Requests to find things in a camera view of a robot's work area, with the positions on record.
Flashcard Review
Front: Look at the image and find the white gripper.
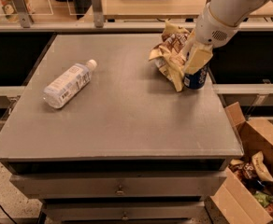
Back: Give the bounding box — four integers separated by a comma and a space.
182, 3, 238, 75

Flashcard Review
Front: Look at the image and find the blue pepsi can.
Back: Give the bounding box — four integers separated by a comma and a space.
183, 64, 208, 90

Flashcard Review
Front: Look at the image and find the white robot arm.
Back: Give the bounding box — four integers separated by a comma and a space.
183, 0, 273, 75

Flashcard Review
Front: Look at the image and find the brown chip bag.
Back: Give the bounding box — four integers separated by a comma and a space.
149, 21, 191, 92

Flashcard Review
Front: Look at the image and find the dark brown snack bag in box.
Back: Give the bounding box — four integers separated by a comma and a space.
229, 160, 257, 180

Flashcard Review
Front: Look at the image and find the cream snack bag in box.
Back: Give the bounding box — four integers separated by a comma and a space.
251, 151, 273, 182

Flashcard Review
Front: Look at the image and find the green snack bag in box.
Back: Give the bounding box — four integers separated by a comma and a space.
253, 191, 273, 207

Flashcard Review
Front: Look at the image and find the grey drawer cabinet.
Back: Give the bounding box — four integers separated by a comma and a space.
0, 34, 242, 224

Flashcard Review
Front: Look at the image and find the clear plastic water bottle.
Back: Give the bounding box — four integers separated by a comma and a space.
43, 60, 97, 109

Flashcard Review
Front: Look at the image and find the cardboard box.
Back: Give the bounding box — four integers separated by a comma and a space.
211, 103, 273, 224

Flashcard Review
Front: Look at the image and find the orange snack package behind glass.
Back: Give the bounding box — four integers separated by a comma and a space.
0, 0, 33, 21

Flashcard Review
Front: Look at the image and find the middle metal bracket post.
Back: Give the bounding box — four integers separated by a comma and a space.
91, 0, 105, 28

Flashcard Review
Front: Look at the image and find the upper drawer handle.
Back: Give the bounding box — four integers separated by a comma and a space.
115, 185, 125, 196

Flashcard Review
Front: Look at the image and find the drawer handle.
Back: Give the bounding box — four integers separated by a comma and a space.
115, 185, 125, 196
122, 212, 129, 221

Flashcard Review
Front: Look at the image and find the lower drawer handle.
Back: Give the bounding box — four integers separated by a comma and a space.
122, 212, 129, 221

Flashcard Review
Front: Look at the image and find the left metal bracket post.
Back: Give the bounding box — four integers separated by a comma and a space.
12, 0, 33, 28

